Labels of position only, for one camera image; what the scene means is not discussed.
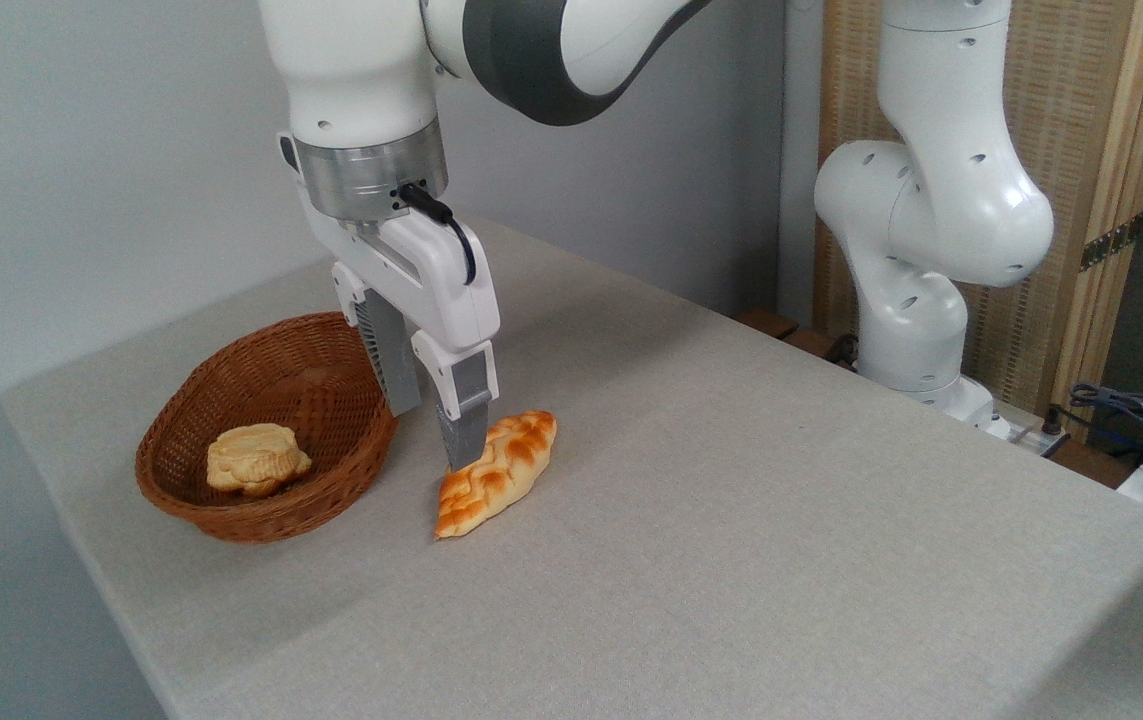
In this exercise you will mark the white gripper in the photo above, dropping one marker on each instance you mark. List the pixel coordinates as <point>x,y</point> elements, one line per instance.
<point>431,275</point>

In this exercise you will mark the orange braided bread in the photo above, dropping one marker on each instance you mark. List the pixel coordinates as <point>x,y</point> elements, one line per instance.
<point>501,470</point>

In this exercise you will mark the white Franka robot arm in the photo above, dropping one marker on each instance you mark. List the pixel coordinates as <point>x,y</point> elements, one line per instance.
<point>931,200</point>

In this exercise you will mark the brown woven wicker basket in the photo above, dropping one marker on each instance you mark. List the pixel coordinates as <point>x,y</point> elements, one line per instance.
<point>321,395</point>

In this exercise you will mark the pale round bread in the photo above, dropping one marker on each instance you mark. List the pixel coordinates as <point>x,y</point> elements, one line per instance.
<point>256,458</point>

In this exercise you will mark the brown wooden block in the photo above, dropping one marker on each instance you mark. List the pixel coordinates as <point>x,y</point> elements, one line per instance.
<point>811,342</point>
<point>767,322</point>

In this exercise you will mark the grey tablecloth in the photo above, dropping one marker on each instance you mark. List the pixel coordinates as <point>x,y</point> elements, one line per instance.
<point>731,560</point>

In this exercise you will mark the black metal screen hinge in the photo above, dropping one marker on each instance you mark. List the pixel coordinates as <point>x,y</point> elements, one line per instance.
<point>1111,243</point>

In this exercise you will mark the wood and rattan folding screen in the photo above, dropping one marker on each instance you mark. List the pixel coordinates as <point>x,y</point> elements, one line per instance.
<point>1081,120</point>

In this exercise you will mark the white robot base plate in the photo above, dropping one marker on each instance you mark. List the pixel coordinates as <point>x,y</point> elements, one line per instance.
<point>1021,428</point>

